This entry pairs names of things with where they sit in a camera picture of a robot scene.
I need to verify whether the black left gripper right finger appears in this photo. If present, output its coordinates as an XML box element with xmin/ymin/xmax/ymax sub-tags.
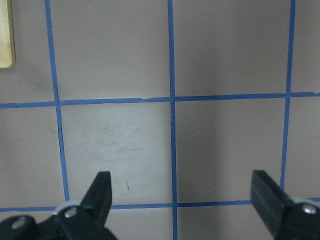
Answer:
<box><xmin>250</xmin><ymin>170</ymin><xmax>320</xmax><ymax>240</ymax></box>

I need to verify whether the wooden rack base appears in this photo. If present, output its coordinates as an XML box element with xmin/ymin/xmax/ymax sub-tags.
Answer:
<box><xmin>0</xmin><ymin>0</ymin><xmax>16</xmax><ymax>69</ymax></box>

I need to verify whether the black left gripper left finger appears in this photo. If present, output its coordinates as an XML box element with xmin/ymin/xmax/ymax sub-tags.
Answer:
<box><xmin>0</xmin><ymin>171</ymin><xmax>116</xmax><ymax>240</ymax></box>

